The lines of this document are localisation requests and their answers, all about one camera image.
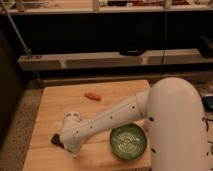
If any black round object on shelf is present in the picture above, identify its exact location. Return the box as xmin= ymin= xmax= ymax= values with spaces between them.
xmin=119 ymin=50 xmax=146 ymax=56

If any white shelf beam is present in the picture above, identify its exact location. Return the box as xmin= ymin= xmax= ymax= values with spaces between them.
xmin=18 ymin=49 xmax=213 ymax=71

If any grey metal pole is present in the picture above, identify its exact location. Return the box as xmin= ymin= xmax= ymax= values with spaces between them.
xmin=0 ymin=0 xmax=42 ymax=88

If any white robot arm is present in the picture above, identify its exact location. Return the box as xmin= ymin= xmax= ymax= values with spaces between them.
xmin=51 ymin=77 xmax=210 ymax=171

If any blue device on floor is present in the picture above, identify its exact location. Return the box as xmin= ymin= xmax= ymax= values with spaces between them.
xmin=202 ymin=95 xmax=213 ymax=112

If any green patterned bowl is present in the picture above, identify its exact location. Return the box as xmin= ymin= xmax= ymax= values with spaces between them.
xmin=110 ymin=123 xmax=147 ymax=161

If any orange carrot toy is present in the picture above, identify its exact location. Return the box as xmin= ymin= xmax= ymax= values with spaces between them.
xmin=85 ymin=93 xmax=102 ymax=101

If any upper white shelf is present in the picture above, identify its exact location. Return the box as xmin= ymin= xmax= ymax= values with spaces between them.
xmin=0 ymin=0 xmax=213 ymax=15

